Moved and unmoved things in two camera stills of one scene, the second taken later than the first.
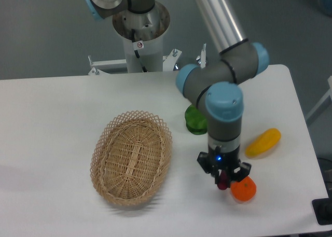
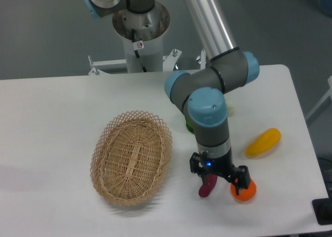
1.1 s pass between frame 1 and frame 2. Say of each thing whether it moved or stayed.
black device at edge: stayed
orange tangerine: stayed
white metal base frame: stayed
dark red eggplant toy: moved
